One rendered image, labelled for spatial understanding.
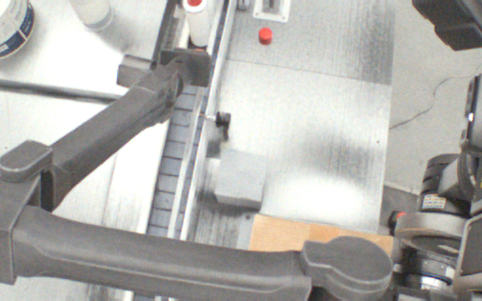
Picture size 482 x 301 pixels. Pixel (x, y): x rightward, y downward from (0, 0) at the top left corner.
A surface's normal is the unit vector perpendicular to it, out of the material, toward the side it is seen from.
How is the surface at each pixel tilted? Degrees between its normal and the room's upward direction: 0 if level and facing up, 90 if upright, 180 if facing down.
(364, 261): 46
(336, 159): 0
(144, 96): 36
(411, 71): 0
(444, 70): 0
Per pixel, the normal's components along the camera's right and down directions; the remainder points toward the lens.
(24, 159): 0.19, -0.86
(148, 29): -0.03, -0.29
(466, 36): -0.29, 0.92
